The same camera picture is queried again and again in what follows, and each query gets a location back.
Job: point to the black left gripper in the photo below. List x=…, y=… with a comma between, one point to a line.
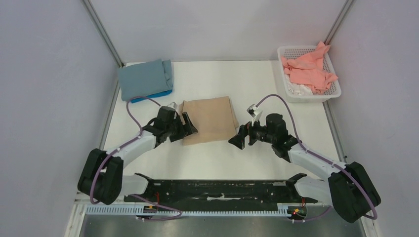
x=184, y=131

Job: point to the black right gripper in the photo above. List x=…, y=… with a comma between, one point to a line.
x=247, y=135

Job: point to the beige t shirt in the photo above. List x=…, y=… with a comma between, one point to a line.
x=214, y=119

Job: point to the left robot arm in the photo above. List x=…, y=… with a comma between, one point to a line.
x=102, y=177

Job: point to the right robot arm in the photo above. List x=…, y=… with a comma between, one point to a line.
x=347, y=188

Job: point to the bright blue folded t shirt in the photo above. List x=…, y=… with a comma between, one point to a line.
x=151, y=96

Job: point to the white t shirt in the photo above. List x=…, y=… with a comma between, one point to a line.
x=297, y=89

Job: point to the grey-blue folded t shirt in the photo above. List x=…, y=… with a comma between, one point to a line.
x=145, y=78

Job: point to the pink t shirt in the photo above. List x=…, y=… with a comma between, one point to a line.
x=308, y=70

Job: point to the white plastic laundry basket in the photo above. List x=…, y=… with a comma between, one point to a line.
x=293, y=52

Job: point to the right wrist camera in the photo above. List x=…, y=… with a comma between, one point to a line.
x=255, y=113

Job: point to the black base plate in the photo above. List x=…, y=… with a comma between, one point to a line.
x=222, y=195

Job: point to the white cable duct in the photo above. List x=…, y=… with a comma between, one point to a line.
x=142, y=210

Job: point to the aluminium frame rail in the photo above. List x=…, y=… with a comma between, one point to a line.
x=102, y=31

